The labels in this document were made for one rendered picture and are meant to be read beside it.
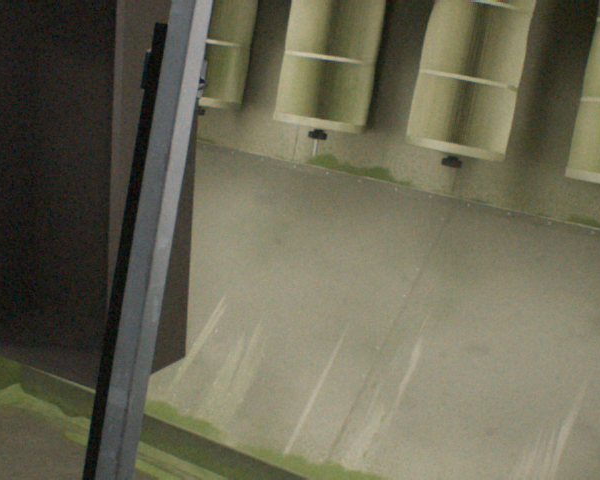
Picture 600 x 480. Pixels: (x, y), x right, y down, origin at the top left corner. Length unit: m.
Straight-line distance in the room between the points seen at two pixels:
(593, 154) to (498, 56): 0.46
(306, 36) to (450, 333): 1.11
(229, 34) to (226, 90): 0.21
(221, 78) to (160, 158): 2.44
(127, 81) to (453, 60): 1.15
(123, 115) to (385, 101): 1.48
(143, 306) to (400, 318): 2.07
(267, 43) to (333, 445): 1.64
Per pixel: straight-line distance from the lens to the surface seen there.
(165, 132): 1.93
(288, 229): 4.30
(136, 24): 3.01
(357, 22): 4.01
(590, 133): 3.52
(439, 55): 3.73
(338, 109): 4.00
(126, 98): 3.02
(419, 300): 3.95
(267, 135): 4.54
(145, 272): 1.95
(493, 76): 3.71
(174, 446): 4.10
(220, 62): 4.34
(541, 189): 3.98
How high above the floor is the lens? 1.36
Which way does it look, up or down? 7 degrees down
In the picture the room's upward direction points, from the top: 10 degrees clockwise
